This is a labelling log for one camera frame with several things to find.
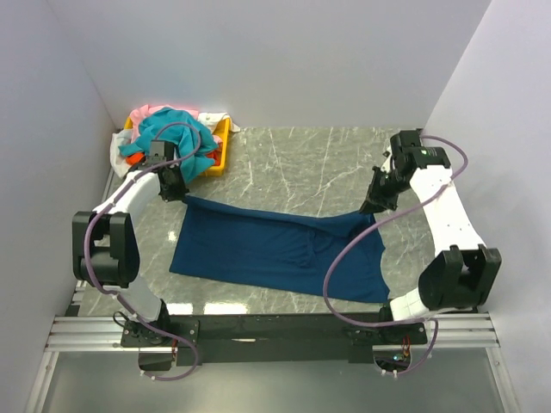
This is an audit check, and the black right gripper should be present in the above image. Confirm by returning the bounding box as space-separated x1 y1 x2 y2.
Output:
359 166 412 217

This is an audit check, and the dark blue t-shirt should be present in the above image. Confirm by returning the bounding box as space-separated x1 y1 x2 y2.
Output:
170 197 375 296

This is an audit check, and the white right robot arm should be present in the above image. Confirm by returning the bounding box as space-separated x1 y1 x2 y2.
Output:
360 129 502 343

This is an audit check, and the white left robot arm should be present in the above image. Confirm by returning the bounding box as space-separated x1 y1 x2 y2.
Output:
71 140 188 346

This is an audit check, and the teal t-shirt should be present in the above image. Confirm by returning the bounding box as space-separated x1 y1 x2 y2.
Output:
119 107 219 182

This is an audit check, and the orange t-shirt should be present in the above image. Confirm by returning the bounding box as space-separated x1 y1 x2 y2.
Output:
126 150 222 166

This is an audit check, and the white t-shirt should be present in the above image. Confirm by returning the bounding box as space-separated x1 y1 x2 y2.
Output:
110 108 240 177

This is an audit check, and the yellow plastic bin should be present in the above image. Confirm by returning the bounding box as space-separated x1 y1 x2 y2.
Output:
123 117 234 177

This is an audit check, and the pink t-shirt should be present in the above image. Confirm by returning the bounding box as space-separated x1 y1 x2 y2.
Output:
129 105 207 149

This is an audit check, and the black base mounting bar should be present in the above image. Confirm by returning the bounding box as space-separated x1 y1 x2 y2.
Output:
121 314 428 371

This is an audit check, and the aluminium frame rail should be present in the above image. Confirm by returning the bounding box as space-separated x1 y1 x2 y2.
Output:
27 177 521 412

